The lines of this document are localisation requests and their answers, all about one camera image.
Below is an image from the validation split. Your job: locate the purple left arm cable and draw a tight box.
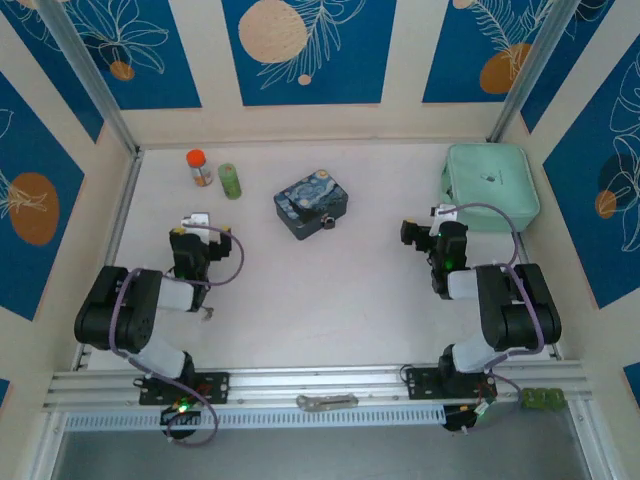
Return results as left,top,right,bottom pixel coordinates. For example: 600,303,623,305
107,223,246,447

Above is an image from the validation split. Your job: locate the mint green zip case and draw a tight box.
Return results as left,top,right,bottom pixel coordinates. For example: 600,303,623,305
439,143,542,234

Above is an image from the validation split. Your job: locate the black controller board green light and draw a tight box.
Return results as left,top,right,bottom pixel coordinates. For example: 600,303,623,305
159,399,204,431
442,399,494,434

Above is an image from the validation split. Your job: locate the white slotted cable duct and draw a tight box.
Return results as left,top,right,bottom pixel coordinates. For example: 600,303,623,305
63,403,447,432

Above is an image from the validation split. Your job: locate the aluminium frame post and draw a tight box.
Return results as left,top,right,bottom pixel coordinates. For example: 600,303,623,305
487,0,587,144
37,0,142,157

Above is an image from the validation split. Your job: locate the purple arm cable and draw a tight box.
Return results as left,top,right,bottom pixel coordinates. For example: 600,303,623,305
107,223,246,447
434,201,546,434

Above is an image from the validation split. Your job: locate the green cylindrical can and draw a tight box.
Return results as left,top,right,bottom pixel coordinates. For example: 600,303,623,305
216,161,244,201

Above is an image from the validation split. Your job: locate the orange cap clear bottle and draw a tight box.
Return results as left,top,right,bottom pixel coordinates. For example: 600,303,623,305
185,148,214,189

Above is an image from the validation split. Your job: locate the long aluminium base rail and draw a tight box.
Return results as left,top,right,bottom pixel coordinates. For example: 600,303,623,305
42,360,594,412

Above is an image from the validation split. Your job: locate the starry night printed tin box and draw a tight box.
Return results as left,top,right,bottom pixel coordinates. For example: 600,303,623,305
273,169,350,242

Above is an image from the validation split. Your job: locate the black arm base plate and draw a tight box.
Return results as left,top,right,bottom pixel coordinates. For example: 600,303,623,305
405,365,499,401
138,370,232,406

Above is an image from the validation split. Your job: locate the green terminal block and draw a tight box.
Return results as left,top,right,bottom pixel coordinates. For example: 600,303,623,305
520,387,568,413

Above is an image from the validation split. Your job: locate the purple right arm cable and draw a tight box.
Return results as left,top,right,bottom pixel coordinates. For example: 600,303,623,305
434,201,546,434

